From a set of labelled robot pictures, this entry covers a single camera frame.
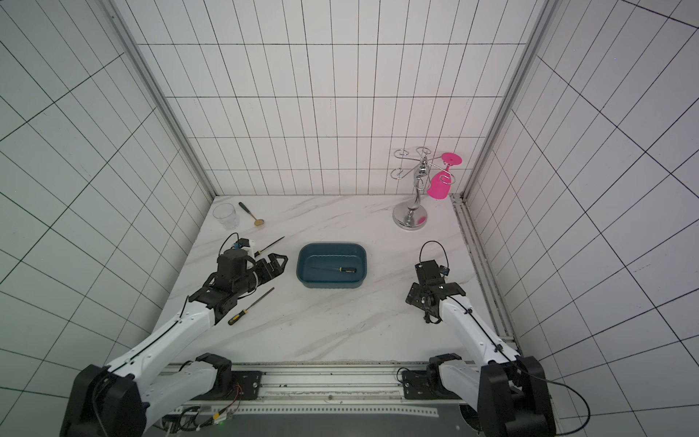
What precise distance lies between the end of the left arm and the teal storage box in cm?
16

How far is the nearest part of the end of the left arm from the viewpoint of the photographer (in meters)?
0.72

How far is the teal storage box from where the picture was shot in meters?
0.93
